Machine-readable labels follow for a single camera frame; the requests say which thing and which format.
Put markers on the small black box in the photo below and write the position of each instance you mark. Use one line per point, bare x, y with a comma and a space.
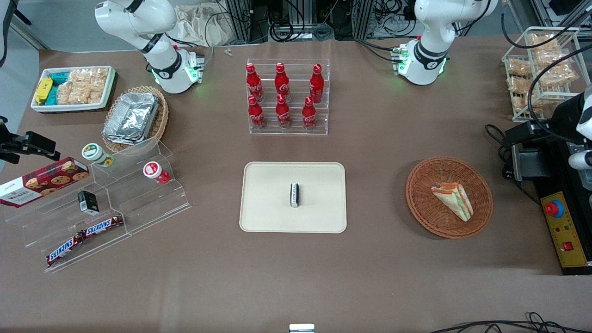
88, 201

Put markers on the brown Snickers bar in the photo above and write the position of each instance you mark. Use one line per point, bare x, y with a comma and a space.
104, 225
64, 249

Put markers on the clear rice cracker packet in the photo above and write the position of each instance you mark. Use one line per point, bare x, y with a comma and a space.
79, 92
96, 90
64, 92
90, 74

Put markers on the red lid white cup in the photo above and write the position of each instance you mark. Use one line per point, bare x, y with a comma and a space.
151, 169

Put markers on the white plastic snack bin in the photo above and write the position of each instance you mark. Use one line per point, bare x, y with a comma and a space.
69, 107

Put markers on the red tartan cookie box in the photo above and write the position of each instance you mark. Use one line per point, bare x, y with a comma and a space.
41, 182

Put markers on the aluminium equipment frame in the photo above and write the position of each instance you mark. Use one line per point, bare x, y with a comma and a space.
296, 18

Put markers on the clear acrylic stepped display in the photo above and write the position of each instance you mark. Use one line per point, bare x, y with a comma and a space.
138, 203

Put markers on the silver foil container stack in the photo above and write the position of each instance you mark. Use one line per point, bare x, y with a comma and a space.
132, 118

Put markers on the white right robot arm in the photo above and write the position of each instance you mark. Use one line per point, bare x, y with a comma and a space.
138, 18

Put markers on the red cola bottle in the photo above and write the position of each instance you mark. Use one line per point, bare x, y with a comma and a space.
309, 115
255, 114
254, 83
317, 85
283, 113
281, 83

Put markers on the beige rectangular tray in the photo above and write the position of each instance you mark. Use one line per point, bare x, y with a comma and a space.
268, 199

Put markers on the triangle sandwich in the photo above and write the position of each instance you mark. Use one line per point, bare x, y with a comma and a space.
455, 200

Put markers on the oval light wicker basket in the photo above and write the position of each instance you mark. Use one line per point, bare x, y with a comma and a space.
162, 118

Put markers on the beige cloth bag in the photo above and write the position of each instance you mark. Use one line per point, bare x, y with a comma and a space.
199, 23

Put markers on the red emergency stop button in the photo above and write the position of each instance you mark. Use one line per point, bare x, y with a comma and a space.
552, 209

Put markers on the teal snack packet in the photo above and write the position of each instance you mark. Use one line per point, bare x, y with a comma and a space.
52, 96
60, 77

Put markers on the small silver white device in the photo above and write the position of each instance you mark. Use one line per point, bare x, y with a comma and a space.
301, 328

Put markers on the clear fried snack packet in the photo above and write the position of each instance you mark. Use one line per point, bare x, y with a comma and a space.
522, 102
542, 41
552, 58
519, 67
557, 75
520, 84

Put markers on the grey black metal bracket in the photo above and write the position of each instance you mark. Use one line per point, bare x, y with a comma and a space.
529, 164

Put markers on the small black white block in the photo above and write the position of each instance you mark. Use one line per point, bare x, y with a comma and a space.
294, 195

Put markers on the clear acrylic bottle rack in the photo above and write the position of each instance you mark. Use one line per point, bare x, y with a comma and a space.
296, 134

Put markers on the yellow snack packet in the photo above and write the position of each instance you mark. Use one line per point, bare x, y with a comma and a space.
43, 90

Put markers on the round brown wicker basket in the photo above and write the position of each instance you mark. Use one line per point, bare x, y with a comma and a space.
425, 208

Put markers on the yellow control panel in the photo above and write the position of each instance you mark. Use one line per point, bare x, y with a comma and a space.
566, 231

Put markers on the green lid white cup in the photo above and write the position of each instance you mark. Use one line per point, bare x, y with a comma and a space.
92, 151

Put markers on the black control machine box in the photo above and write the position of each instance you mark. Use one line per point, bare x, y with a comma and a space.
555, 185

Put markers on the black camera clamp mount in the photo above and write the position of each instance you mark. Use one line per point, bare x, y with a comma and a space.
32, 143

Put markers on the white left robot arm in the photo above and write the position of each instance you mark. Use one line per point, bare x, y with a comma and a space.
430, 27

